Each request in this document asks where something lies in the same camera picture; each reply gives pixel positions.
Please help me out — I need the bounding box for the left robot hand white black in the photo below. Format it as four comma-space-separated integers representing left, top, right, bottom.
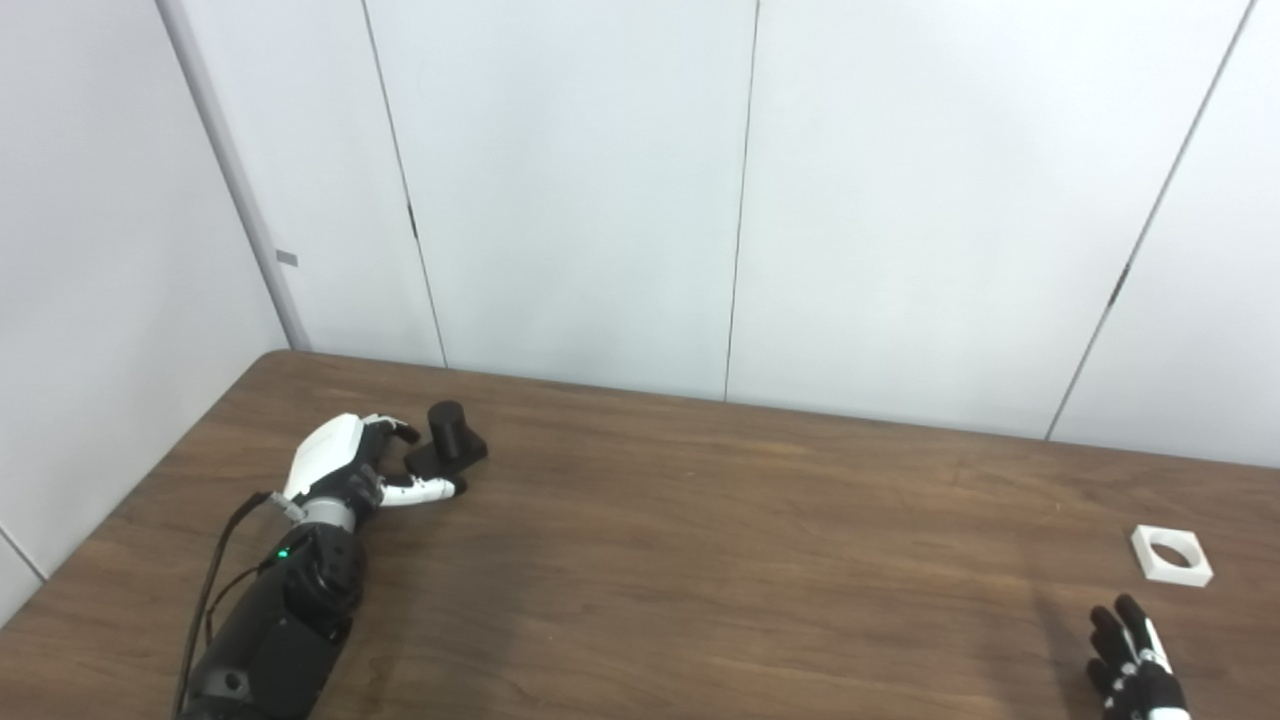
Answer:
283, 412, 468, 527

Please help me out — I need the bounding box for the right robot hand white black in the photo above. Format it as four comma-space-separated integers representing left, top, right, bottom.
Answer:
1087, 594, 1191, 720

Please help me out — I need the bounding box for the white square piece with hole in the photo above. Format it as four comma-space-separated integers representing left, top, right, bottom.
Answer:
1131, 525, 1214, 588

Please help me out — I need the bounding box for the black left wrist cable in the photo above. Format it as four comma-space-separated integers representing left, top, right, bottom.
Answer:
172, 490, 301, 720

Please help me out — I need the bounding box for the black peg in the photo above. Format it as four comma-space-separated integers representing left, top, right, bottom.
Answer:
404, 401, 489, 479

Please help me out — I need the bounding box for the grey wall corner post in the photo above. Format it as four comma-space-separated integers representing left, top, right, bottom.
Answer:
155, 0, 312, 352

